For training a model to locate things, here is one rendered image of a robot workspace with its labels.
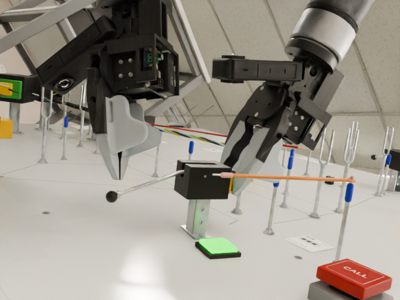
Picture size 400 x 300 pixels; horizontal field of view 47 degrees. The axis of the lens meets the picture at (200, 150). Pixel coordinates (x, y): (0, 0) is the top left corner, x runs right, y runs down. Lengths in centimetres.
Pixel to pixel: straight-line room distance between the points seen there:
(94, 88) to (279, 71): 22
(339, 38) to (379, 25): 250
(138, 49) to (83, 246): 22
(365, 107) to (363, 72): 29
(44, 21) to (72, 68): 91
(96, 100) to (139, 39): 8
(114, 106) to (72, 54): 8
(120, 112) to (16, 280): 20
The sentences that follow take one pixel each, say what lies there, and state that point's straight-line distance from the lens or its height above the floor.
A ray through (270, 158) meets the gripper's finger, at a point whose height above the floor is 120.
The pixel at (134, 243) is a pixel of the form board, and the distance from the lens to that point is 54.
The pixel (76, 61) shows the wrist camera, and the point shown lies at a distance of 56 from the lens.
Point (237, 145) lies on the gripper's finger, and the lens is 60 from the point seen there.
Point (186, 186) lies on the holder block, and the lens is 55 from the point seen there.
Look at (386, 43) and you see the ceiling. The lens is 314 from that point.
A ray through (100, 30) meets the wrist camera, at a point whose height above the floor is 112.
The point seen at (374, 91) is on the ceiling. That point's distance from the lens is 338.
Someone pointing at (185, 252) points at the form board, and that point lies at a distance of 52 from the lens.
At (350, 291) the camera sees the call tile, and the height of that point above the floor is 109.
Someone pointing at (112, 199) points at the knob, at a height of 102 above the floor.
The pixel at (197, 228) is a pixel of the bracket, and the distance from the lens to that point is 58.
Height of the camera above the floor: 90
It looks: 25 degrees up
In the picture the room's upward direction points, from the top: 50 degrees clockwise
